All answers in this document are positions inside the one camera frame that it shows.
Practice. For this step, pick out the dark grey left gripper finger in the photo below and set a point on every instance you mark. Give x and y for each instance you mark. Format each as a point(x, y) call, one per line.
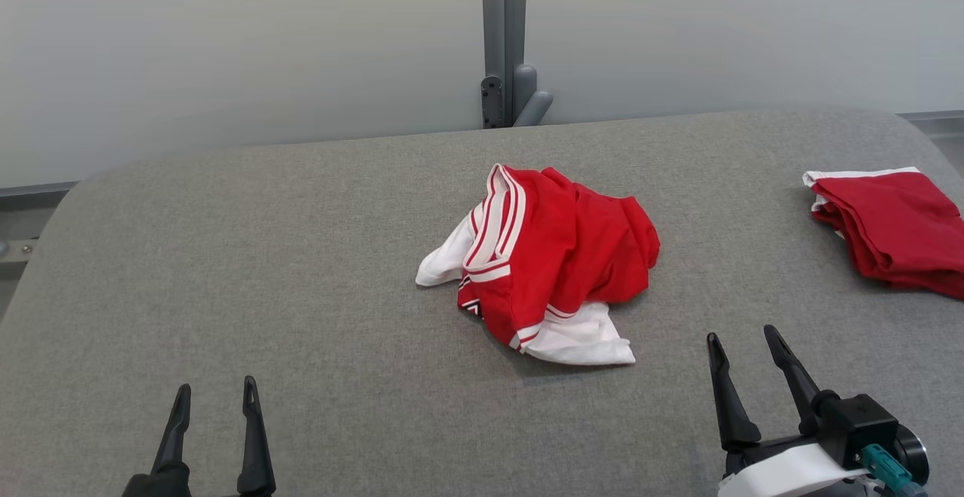
point(175, 437)
point(254, 444)

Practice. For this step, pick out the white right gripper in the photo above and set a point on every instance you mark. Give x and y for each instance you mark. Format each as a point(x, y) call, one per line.
point(783, 474)

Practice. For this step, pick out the red shorts with white stripe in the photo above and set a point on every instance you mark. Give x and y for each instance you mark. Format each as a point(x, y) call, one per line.
point(896, 226)

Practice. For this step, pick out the red white jersey shirt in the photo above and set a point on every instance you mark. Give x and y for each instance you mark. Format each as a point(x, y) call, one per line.
point(565, 248)

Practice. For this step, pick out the black hinge plate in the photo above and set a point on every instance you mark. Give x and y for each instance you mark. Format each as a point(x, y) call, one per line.
point(492, 102)

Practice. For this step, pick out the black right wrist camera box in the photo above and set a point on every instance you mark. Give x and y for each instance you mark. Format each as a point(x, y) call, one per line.
point(858, 425)

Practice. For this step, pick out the metal frame with screws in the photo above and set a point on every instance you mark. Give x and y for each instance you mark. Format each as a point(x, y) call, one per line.
point(16, 250)

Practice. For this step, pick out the grey wall baseboard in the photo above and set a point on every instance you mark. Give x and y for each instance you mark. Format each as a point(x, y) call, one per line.
point(38, 189)
point(934, 116)

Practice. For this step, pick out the grey metal post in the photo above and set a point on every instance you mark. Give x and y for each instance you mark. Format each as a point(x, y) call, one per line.
point(504, 15)

